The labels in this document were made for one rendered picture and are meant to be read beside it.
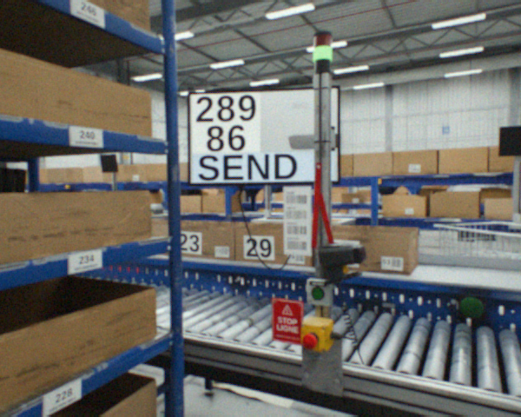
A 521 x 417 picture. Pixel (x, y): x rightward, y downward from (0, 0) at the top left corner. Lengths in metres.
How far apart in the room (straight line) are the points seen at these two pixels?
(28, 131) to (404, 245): 1.39
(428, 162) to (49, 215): 5.80
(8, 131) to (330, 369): 0.97
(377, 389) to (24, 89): 1.05
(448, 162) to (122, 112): 5.64
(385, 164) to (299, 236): 5.19
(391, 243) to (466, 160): 4.57
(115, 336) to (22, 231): 0.26
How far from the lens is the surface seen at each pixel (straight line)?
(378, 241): 1.74
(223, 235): 2.02
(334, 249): 1.09
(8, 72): 0.72
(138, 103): 0.87
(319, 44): 1.21
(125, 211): 0.84
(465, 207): 5.97
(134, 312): 0.86
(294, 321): 1.24
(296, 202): 1.18
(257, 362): 1.35
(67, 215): 0.75
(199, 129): 1.35
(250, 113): 1.32
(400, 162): 6.30
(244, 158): 1.30
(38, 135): 0.69
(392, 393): 1.24
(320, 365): 1.26
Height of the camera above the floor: 1.24
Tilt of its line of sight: 3 degrees down
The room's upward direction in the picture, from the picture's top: 1 degrees counter-clockwise
